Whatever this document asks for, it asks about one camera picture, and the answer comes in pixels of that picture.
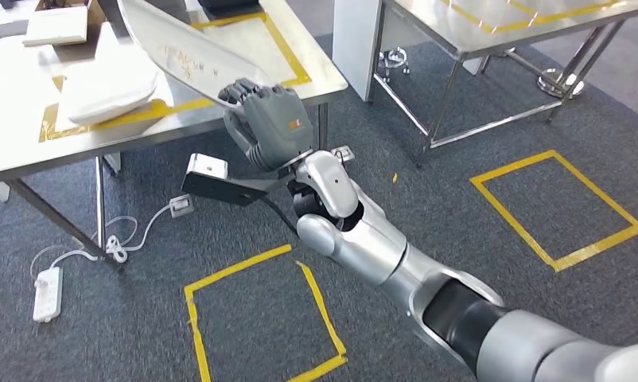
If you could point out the yellow floor tape square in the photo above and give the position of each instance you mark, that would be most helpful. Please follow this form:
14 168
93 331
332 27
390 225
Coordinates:
598 248
234 270

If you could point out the white curved plastic part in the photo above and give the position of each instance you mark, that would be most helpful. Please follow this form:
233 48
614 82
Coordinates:
108 97

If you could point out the stainless steel table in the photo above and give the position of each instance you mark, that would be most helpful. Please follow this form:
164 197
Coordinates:
429 21

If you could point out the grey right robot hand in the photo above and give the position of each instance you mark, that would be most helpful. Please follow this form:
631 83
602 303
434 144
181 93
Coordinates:
277 126

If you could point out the stainless steel workbench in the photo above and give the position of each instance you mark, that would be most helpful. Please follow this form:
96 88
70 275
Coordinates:
13 105

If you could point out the white power strip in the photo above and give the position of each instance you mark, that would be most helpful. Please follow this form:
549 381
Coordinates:
47 295

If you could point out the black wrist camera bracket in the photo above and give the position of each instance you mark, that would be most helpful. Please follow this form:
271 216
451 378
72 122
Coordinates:
229 190

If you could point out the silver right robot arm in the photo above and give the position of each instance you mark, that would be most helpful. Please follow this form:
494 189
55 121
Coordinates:
371 248

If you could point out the chair caster base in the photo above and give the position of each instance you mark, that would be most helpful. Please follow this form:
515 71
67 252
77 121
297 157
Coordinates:
393 63

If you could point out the white curved part orange writing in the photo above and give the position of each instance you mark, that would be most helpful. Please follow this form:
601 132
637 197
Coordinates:
192 58

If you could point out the chrome stool base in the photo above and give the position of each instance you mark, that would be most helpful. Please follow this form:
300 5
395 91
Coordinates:
561 84

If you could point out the metal floor socket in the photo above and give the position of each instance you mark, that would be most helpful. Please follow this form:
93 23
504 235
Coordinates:
342 154
182 205

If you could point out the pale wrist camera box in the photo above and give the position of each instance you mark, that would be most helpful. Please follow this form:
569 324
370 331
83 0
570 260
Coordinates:
207 166

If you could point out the yellow table tape rectangle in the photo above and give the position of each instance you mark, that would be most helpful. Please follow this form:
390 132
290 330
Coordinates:
561 16

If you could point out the open cardboard box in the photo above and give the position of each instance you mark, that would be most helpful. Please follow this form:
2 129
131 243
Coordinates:
61 23

